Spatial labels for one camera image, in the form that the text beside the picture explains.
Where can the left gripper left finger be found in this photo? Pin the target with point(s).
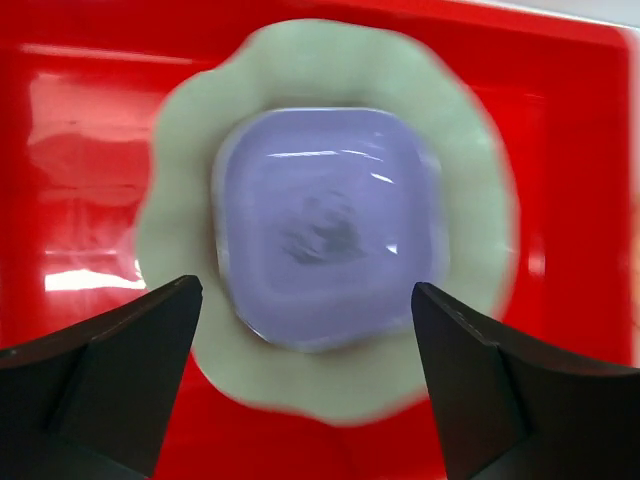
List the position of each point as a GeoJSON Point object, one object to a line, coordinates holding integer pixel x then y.
{"type": "Point", "coordinates": [94, 400]}

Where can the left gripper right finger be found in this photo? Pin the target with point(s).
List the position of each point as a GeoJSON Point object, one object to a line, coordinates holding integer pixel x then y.
{"type": "Point", "coordinates": [509, 406]}

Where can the purple square plate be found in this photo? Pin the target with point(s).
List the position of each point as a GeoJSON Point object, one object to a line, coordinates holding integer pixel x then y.
{"type": "Point", "coordinates": [326, 218]}

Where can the red plastic bin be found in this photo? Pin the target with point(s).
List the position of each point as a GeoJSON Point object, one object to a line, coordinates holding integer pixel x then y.
{"type": "Point", "coordinates": [81, 85]}

